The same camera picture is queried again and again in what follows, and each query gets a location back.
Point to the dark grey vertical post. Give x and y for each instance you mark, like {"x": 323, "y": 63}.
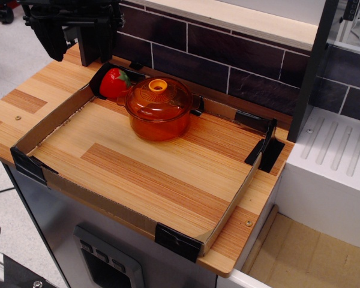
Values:
{"x": 303, "y": 109}

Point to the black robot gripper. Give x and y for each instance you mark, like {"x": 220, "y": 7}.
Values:
{"x": 47, "y": 18}

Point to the black caster wheel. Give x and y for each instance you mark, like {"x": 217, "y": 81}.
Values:
{"x": 6, "y": 14}

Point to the orange transparent pot lid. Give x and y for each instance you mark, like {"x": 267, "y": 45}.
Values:
{"x": 159, "y": 99}

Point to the orange transparent pot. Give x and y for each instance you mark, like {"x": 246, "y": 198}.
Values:
{"x": 160, "y": 131}

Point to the red toy strawberry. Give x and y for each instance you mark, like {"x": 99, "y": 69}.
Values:
{"x": 114, "y": 83}

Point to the cardboard fence with black tape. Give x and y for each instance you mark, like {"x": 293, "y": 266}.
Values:
{"x": 199, "y": 195}

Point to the white toy sink drainboard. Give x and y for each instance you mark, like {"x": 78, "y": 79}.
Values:
{"x": 320, "y": 184}

